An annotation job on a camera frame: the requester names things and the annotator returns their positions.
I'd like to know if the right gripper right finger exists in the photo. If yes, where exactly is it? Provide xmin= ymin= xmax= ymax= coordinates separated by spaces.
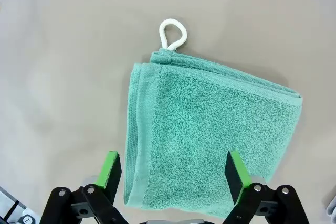
xmin=223 ymin=150 xmax=310 ymax=224

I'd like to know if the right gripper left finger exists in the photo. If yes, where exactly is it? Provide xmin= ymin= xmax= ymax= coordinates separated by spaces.
xmin=39 ymin=151 xmax=123 ymax=224

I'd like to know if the green towel with white loop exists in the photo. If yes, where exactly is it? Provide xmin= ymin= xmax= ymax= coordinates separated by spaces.
xmin=123 ymin=18 xmax=305 ymax=219

